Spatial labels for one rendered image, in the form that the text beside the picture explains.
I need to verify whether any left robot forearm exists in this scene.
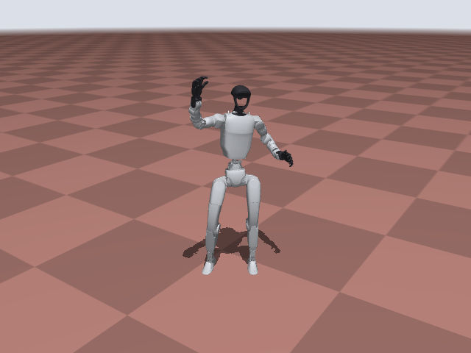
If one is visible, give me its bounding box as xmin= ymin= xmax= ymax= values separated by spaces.
xmin=266 ymin=133 xmax=280 ymax=160

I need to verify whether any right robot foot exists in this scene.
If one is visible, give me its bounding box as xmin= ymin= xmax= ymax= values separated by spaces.
xmin=202 ymin=256 xmax=216 ymax=275

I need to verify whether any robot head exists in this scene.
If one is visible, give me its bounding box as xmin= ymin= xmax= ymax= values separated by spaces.
xmin=231 ymin=85 xmax=251 ymax=116

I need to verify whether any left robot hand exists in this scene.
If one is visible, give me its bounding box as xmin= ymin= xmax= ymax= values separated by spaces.
xmin=276 ymin=150 xmax=293 ymax=167

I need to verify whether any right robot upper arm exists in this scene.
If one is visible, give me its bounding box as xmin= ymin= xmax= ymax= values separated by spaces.
xmin=193 ymin=113 xmax=225 ymax=129

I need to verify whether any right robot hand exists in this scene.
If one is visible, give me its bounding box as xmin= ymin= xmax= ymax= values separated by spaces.
xmin=191 ymin=76 xmax=208 ymax=108

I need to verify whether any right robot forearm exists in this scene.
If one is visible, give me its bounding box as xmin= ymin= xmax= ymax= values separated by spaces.
xmin=188 ymin=101 xmax=202 ymax=123

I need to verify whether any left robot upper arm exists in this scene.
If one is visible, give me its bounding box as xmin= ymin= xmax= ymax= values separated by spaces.
xmin=253 ymin=115 xmax=271 ymax=145

